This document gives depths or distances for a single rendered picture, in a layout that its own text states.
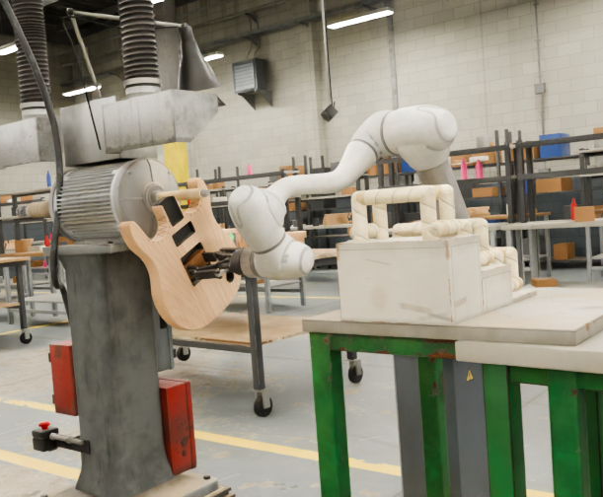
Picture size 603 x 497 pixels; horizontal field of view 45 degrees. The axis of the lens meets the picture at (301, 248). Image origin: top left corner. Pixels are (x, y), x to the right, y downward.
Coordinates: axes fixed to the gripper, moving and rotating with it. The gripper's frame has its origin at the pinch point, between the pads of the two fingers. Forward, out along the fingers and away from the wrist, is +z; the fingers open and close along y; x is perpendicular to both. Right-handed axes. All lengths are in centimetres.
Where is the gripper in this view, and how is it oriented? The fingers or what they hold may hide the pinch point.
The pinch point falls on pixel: (197, 263)
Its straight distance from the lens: 221.6
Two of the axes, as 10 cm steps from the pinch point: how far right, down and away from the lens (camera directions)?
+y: 5.0, -5.2, 6.9
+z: -7.9, 0.4, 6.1
